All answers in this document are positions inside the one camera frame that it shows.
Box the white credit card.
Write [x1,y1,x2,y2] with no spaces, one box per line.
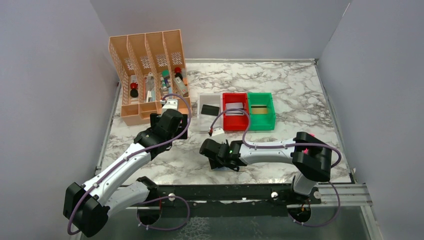
[225,102,245,116]

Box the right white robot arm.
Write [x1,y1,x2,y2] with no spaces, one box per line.
[199,132,333,196]

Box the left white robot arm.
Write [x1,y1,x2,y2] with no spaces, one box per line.
[63,109,191,237]

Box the black card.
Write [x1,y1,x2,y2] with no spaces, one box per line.
[200,104,220,116]

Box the gold striped card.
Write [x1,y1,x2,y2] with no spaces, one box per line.
[251,105,268,115]

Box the blue highlighter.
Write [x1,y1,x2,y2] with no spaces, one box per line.
[168,87,173,98]

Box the light blue stapler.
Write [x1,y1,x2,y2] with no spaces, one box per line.
[145,90,156,103]

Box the red plastic bin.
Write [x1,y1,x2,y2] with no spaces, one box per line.
[222,93,249,132]

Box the green white glue stick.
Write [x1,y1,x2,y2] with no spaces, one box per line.
[160,76,168,91]

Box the grey staples box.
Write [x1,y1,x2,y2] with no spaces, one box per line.
[173,76,189,97]

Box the red black stamp left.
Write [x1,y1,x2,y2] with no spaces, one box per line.
[130,82,139,98]

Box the red black stamp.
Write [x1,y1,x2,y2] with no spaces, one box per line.
[174,67,183,80]
[130,82,139,98]

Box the green eraser block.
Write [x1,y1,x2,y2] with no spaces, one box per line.
[161,70,170,78]

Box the red black stamp right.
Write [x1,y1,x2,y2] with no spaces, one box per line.
[174,67,183,80]

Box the green plastic bin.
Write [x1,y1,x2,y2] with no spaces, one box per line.
[247,92,276,131]

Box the peach plastic desk organizer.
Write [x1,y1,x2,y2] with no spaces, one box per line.
[108,29,189,126]

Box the pink marker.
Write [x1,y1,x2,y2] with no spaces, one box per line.
[303,133,315,154]

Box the black mounting rail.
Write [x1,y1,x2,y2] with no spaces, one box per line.
[132,183,322,218]

